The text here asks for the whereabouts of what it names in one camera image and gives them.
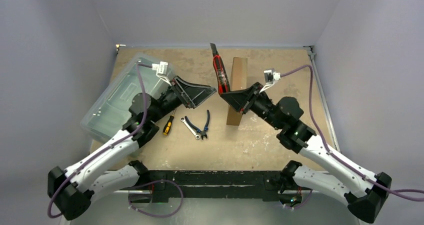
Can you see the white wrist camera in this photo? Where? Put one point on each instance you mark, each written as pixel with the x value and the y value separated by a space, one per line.
pixel 161 70
pixel 271 77

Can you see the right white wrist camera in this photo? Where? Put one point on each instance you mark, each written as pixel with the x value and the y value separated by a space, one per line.
pixel 271 77

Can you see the silver wrench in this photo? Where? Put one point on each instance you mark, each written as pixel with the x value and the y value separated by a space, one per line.
pixel 193 131

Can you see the aluminium frame rail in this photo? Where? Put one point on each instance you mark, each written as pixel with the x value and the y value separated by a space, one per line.
pixel 269 186

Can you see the yellow black screwdriver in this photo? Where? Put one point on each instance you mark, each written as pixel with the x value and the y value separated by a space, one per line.
pixel 167 128

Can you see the clear plastic storage bin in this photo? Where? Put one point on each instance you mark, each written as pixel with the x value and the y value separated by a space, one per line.
pixel 111 110

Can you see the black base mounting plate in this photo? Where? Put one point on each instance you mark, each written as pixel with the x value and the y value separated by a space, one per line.
pixel 268 186

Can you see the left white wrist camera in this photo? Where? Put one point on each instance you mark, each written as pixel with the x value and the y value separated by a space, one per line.
pixel 161 70

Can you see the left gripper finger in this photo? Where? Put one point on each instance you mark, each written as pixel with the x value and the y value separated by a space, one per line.
pixel 198 95
pixel 195 85

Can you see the brown cardboard express box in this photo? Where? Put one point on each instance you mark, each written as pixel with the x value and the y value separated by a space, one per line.
pixel 238 81

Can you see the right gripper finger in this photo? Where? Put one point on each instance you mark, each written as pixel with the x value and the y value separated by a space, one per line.
pixel 238 95
pixel 239 103

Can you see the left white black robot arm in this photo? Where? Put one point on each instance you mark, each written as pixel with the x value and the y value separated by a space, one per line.
pixel 109 150

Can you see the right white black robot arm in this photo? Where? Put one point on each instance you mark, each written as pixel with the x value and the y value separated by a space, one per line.
pixel 362 191

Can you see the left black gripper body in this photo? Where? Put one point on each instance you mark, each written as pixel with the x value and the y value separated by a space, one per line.
pixel 174 84

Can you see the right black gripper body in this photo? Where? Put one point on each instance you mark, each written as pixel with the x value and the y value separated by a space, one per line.
pixel 251 97

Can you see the red utility knife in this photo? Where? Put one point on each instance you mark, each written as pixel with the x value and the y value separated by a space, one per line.
pixel 220 71

